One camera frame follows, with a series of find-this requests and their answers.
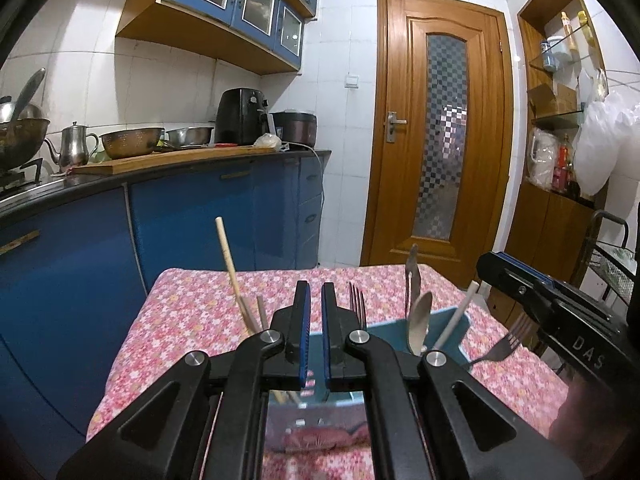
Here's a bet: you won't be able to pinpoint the gas stove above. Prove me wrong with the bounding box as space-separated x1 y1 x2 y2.
0 158 47 193

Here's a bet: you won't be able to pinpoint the steel table knife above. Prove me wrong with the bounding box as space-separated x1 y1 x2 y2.
404 244 422 312

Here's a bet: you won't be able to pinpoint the steel teapot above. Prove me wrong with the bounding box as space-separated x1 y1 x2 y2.
43 121 100 172

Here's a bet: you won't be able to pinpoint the pink floral tablecloth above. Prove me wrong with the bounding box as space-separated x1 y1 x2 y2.
85 264 578 480

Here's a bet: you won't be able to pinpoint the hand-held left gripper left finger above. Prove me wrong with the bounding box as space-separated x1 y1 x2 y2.
57 280 312 480

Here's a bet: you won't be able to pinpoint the black air fryer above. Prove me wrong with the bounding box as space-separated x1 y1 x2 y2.
214 88 269 147

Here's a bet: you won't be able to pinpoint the wooden door with checkered glass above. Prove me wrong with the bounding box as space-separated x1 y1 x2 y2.
361 0 516 269

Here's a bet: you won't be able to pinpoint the yellow bottle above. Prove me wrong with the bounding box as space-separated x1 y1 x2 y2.
577 10 597 47
560 10 577 52

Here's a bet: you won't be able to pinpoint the steel wok with ladle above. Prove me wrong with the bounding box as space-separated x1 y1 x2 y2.
0 67 52 172

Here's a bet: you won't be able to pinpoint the blue and white jar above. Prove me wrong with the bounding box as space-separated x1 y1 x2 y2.
541 36 574 74

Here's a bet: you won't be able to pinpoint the white power cable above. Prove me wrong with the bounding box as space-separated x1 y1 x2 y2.
284 142 332 271

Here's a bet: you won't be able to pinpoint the blue plastic utensil box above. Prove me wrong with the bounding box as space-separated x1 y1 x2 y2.
265 307 475 457

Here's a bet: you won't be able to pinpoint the steel colander bowl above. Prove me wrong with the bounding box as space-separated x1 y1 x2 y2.
99 127 166 160

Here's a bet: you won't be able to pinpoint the white chopstick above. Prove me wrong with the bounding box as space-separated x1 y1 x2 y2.
431 281 481 352

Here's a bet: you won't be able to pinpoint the person's right hand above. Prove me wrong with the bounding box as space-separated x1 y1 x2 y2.
549 374 637 463

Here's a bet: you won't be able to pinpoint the metal door handle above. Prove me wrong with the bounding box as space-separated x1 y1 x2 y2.
384 111 409 142

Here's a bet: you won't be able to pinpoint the blue wall cabinets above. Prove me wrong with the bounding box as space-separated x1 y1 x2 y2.
115 0 322 77

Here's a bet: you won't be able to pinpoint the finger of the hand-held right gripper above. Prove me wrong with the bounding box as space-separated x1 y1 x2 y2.
475 252 557 330
497 251 615 322

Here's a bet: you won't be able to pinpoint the white plastic bag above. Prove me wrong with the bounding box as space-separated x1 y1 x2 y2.
574 67 640 197

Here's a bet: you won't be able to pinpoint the wooden cutting board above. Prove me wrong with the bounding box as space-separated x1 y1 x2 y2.
69 145 282 176

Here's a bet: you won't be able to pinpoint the cardboard box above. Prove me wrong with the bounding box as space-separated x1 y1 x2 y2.
527 82 580 117

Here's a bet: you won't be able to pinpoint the dark rice cooker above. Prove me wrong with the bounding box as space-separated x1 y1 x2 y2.
272 110 319 149

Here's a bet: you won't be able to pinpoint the black wire rack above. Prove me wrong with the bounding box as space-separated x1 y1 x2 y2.
570 209 640 313

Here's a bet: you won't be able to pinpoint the steel fork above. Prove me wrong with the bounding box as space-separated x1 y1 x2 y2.
347 282 368 332
469 311 537 370

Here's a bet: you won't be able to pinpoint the white bag on shelf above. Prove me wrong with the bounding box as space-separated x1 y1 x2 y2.
527 127 559 191

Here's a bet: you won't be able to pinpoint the red bottle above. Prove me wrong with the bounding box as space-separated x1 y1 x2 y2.
551 134 572 194

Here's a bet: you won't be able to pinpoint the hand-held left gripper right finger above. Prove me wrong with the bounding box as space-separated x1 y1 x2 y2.
321 281 583 480

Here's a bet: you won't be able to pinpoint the wooden shelf unit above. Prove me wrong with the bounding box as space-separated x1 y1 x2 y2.
499 0 628 313

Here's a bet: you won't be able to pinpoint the beige spoon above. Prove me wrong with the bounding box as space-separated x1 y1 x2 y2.
407 291 434 357

